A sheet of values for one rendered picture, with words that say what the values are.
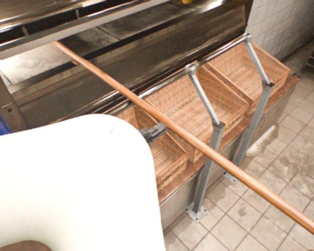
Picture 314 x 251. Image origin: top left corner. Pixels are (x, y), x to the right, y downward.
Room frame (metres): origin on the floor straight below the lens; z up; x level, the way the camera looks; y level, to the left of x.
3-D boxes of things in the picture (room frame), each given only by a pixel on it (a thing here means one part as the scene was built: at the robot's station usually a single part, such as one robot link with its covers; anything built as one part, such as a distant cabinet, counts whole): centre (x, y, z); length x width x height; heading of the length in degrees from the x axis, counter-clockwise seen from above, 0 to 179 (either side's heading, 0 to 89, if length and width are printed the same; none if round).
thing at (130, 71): (1.41, -0.07, 1.02); 1.79 x 0.11 x 0.19; 133
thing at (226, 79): (1.64, -0.71, 0.72); 0.56 x 0.49 x 0.28; 134
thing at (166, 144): (0.82, 0.17, 0.72); 0.56 x 0.49 x 0.28; 134
